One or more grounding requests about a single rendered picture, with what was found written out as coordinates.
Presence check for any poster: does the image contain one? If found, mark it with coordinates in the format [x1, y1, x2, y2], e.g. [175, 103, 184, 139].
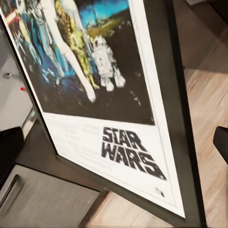
[0, 0, 207, 228]

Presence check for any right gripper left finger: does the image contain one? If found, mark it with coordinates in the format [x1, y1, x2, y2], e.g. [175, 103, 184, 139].
[0, 126, 25, 183]

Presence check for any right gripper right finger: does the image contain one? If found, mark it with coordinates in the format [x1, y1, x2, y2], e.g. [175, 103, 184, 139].
[213, 126, 228, 165]

